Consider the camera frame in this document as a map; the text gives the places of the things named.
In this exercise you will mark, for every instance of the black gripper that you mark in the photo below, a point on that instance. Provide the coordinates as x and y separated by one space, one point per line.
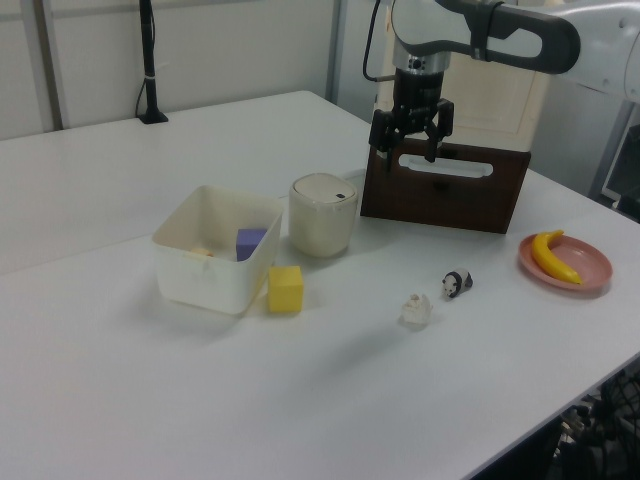
419 95

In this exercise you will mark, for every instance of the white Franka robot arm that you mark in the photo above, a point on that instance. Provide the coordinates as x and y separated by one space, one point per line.
505 25

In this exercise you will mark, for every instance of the cream trash can with lid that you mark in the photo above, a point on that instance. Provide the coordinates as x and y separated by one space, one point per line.
322 215

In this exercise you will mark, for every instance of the dark brown wooden box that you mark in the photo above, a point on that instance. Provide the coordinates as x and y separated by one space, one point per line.
440 200

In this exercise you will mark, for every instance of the cream wooden cabinet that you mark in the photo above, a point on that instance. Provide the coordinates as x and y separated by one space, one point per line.
492 100

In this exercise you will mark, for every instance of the panda toy figure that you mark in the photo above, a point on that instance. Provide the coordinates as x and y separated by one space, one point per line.
456 284

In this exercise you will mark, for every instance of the small white figurine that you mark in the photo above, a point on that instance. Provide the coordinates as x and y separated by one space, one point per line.
416 310

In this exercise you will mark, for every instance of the yellow banana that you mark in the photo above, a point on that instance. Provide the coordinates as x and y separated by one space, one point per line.
545 257

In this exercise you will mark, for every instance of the purple foam block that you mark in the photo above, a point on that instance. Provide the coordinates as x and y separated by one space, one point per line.
248 242

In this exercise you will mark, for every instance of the yellow foam block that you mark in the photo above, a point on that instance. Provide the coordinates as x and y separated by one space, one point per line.
285 290

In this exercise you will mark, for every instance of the pink plate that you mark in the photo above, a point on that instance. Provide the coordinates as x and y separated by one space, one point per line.
592 272

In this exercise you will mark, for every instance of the white plastic bin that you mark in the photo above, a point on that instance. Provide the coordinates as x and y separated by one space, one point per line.
215 280

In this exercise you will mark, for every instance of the black pole with base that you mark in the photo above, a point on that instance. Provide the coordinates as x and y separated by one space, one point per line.
148 60

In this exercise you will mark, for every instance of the black clutter under table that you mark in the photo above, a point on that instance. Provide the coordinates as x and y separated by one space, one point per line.
607 430

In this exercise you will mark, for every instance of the grey metal frame post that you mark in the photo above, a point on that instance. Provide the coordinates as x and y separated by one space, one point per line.
336 50
50 65

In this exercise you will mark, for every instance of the grey equipment frame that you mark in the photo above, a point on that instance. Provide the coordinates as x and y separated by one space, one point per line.
617 160

